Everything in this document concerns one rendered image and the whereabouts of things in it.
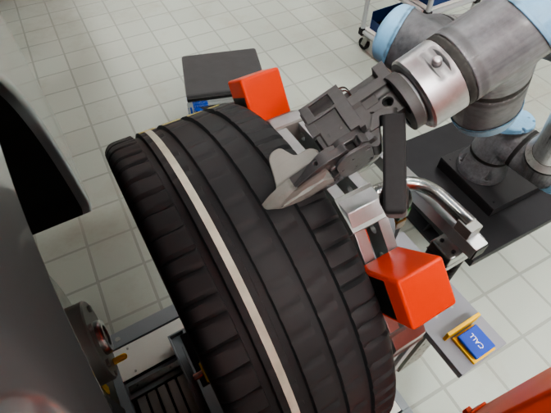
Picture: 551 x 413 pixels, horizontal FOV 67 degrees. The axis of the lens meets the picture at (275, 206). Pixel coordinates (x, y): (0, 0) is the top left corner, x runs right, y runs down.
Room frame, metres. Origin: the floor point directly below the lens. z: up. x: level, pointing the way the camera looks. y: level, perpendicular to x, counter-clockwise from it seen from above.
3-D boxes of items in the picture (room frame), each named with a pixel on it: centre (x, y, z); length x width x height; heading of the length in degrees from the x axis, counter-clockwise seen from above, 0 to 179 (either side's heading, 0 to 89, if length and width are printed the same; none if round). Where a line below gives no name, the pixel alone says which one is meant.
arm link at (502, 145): (1.13, -0.84, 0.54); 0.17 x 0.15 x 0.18; 37
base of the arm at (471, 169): (1.14, -0.83, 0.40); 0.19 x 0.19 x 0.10
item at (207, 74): (1.81, 0.26, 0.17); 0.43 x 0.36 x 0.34; 102
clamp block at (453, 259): (0.41, -0.33, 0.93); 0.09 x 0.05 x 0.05; 120
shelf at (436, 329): (0.54, -0.45, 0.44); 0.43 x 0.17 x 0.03; 30
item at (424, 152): (1.14, -0.82, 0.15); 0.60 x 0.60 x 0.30; 28
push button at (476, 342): (0.39, -0.54, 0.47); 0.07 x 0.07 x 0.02; 30
